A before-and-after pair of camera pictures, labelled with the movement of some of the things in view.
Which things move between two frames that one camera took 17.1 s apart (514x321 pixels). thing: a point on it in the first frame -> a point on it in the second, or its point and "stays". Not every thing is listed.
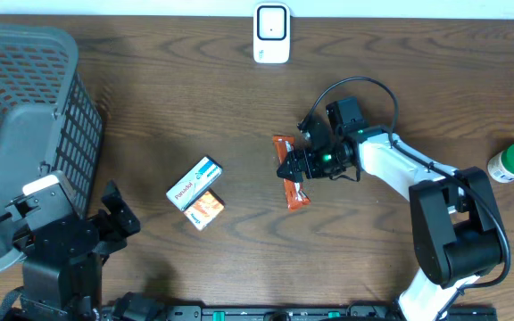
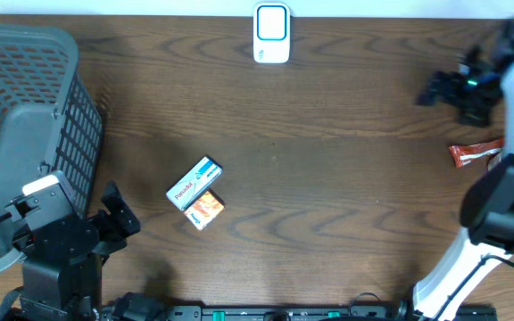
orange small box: x=204 y=209 stays
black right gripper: x=294 y=158 -> x=476 y=115
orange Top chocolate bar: x=295 y=195 -> x=475 y=155
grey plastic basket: x=32 y=117 stays
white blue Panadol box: x=186 y=190 stays
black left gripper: x=129 y=223 stays
